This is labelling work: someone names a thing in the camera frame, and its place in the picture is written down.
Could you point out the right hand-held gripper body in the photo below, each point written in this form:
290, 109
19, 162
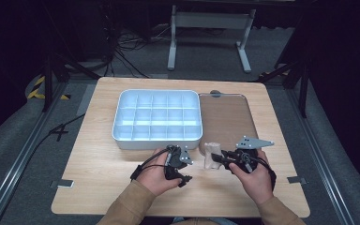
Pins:
245, 156

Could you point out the yellow black floor tape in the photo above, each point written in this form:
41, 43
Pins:
34, 92

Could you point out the black tripod stand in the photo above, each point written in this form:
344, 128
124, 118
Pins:
48, 81
303, 81

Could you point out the clear plastic lid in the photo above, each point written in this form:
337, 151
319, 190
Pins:
226, 122

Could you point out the beige sock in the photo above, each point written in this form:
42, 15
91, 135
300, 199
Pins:
212, 156

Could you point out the metal floor rail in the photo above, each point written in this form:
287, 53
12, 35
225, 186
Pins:
18, 156
320, 156

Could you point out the grey tape piece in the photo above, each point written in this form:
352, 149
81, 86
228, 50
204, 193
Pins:
63, 183
296, 179

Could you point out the grey metal stand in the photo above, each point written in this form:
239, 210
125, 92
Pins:
211, 20

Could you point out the person's left hand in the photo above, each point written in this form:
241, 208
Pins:
154, 178

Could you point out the white divided organizer box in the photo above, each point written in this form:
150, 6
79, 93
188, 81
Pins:
157, 118

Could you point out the person's right hand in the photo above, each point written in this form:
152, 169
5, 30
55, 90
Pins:
258, 184

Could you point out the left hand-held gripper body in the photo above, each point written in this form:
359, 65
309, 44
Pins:
175, 157

